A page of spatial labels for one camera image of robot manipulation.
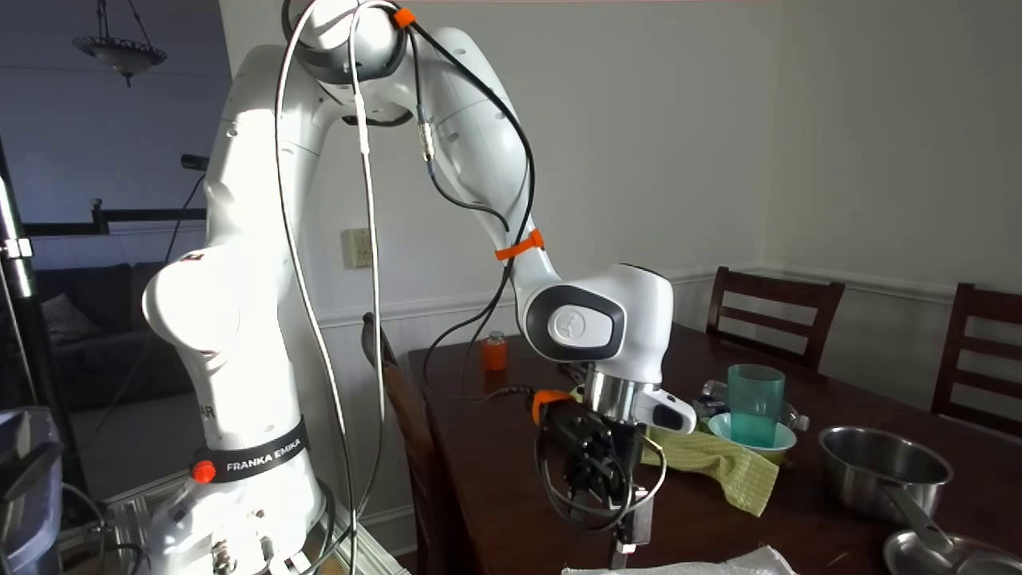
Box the black tripod stand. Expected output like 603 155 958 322
0 150 83 489

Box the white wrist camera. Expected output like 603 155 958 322
641 386 697 434

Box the steel saucepan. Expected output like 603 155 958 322
818 424 955 557

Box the white cloth towel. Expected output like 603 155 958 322
561 547 799 575

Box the teal plastic cup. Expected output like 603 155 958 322
725 365 785 446

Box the yellow-green cloth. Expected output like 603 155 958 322
641 429 779 517

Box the orange bottle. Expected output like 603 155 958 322
480 334 510 372

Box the teal bowl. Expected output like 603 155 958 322
708 412 799 459

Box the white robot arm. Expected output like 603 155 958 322
145 0 697 575

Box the wall light switch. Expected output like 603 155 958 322
342 228 373 268

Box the hanging chandelier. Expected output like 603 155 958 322
72 0 167 82

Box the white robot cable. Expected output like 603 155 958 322
268 0 394 575

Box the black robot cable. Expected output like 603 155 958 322
280 0 540 429

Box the dark wooden chair left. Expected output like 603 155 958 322
705 265 843 367

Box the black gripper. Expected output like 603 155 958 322
544 403 641 500

